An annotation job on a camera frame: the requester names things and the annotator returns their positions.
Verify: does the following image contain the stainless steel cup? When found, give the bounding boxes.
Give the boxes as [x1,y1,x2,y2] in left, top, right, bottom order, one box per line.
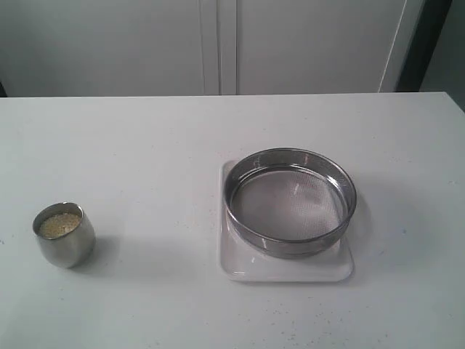
[33,202,96,268]

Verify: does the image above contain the rice and millet grain mix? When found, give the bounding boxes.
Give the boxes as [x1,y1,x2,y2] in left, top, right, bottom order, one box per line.
[39,212,81,239]

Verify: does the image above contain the round stainless steel sieve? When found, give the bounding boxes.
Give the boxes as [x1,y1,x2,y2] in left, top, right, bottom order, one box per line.
[222,148,357,259]

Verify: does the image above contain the white square tray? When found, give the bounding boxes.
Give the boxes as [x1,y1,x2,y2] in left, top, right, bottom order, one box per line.
[217,171,354,283]

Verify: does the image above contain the white cabinet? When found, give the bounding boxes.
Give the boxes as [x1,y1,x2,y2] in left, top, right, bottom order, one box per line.
[1,1,424,97]

